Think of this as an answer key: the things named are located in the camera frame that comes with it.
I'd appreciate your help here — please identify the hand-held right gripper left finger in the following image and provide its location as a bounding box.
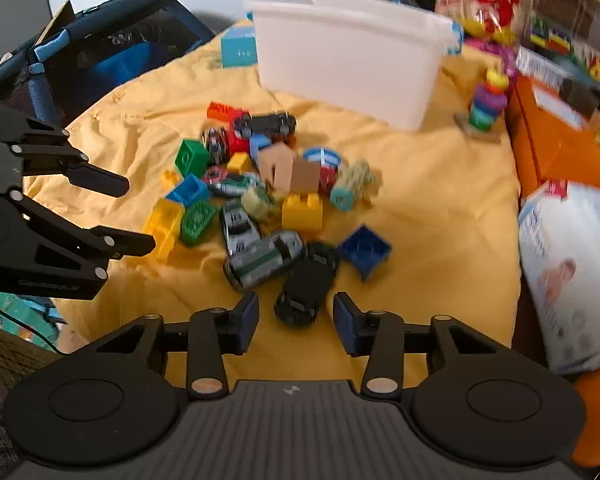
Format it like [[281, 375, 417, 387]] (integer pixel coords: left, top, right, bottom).
[[87, 291, 260, 401]]

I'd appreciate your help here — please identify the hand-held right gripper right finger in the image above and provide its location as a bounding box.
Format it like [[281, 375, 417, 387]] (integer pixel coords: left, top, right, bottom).
[[332, 291, 506, 403]]

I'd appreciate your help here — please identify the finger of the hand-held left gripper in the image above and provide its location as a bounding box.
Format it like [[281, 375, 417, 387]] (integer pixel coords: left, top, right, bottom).
[[0, 103, 130, 198], [7, 190, 157, 301]]

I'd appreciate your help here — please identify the translucent yellow building block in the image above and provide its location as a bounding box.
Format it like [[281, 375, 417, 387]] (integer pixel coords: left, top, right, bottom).
[[142, 199, 183, 263]]

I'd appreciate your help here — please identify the black toy sports car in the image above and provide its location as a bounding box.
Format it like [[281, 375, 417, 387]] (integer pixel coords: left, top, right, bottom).
[[274, 242, 341, 327]]

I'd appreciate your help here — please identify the green studded building block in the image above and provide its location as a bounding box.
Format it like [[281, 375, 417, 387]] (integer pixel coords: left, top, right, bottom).
[[180, 200, 219, 247]]

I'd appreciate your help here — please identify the pale yellow wooden block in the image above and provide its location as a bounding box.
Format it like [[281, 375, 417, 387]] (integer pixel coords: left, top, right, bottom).
[[240, 185, 277, 222]]

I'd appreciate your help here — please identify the red building block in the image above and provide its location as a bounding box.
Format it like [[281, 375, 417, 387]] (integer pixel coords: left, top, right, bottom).
[[226, 108, 255, 157]]

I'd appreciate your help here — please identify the white plastic bin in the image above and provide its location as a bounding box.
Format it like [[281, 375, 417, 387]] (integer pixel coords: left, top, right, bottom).
[[244, 0, 461, 132]]

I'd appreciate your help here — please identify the silver green toy van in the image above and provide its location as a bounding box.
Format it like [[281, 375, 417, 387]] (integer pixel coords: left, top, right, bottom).
[[223, 230, 306, 291]]

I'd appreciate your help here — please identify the dark blue building block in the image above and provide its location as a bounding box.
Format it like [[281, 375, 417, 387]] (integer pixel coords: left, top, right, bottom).
[[337, 224, 393, 281]]

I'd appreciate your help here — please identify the teal printed cloth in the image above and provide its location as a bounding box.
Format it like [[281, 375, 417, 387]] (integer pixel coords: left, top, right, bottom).
[[0, 292, 66, 341]]

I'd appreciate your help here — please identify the green cube block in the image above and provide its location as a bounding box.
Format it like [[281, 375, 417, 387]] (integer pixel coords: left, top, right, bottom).
[[175, 139, 209, 178]]

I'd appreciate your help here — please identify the silver green toy car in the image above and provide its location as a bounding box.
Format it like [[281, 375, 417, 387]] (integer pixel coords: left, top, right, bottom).
[[207, 174, 261, 197]]

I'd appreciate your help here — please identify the dark toy race car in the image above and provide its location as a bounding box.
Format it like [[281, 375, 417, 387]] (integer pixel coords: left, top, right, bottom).
[[202, 127, 231, 163]]

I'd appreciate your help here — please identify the beige and cyan gear toy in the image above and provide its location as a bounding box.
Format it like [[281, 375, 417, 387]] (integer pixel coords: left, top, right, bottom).
[[330, 159, 383, 211]]

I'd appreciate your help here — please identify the orange building block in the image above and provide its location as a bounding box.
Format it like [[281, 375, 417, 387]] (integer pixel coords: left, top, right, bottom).
[[207, 102, 237, 122]]

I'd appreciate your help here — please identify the red round toy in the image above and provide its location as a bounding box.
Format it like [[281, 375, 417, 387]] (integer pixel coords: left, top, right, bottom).
[[320, 165, 339, 196]]

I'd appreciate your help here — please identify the brown wooden cube block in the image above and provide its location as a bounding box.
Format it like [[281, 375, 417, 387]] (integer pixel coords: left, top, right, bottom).
[[290, 160, 324, 194]]

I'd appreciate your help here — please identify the dark blue mesh playpen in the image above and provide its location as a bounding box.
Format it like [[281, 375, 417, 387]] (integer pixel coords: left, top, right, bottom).
[[0, 0, 216, 126]]

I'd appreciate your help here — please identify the small blue building block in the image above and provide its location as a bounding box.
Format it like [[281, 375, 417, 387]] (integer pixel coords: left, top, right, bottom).
[[250, 134, 274, 162]]

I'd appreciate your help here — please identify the brown cardboard sheet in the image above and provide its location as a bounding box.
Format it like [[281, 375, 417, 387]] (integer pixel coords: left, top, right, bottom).
[[34, 0, 76, 46]]

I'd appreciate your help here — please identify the blue round airplane disc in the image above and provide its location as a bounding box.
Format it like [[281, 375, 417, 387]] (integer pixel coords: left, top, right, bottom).
[[302, 147, 343, 169]]

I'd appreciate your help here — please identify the black toy car upside down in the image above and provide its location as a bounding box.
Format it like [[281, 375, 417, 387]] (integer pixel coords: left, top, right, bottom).
[[232, 112, 298, 142]]

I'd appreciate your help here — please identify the light blue box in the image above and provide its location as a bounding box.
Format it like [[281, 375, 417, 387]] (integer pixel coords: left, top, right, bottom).
[[221, 24, 259, 68]]

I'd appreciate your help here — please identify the white diaper pack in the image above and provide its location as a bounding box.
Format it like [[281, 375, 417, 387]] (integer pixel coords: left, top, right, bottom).
[[517, 179, 600, 376]]

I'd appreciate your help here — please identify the orange storage box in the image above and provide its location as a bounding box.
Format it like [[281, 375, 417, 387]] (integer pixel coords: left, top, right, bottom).
[[505, 75, 600, 211]]

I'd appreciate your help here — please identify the pink crinkled wrapper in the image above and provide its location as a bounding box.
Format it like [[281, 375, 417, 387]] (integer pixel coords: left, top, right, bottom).
[[462, 37, 518, 81]]

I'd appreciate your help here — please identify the small white box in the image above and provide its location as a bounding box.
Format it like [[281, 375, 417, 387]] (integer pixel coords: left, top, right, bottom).
[[517, 52, 588, 131]]

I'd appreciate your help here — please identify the yellow snack bag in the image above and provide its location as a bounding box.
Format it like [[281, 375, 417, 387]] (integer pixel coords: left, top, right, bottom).
[[436, 0, 531, 43]]

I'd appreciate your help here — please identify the clear box of toy blocks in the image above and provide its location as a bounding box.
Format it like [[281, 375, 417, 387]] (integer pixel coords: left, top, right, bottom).
[[517, 0, 600, 91]]

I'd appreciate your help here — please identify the black cable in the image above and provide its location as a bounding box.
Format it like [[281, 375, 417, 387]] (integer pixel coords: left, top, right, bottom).
[[0, 287, 61, 356]]

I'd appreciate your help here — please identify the rainbow ring stacker toy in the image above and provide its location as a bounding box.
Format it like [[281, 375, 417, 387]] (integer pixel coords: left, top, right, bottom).
[[455, 67, 511, 143]]

